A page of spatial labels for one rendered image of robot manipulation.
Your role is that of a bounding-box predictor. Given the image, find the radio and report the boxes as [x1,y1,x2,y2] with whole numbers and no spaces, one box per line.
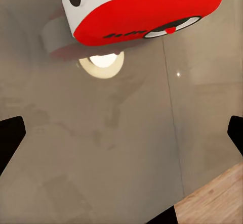
[62,0,222,47]

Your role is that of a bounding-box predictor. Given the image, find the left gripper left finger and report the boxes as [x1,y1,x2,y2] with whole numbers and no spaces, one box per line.
[0,116,26,175]

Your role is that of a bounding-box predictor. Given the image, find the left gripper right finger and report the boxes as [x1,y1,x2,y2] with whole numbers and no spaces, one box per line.
[227,115,243,155]

